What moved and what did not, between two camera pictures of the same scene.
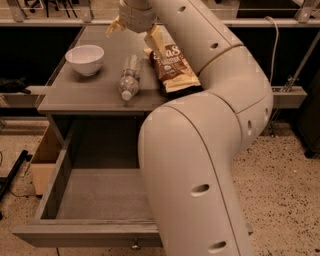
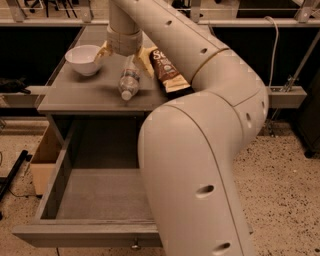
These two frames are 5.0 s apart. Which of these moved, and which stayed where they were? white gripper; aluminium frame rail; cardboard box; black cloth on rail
Moved: white gripper
Stayed: cardboard box; black cloth on rail; aluminium frame rail
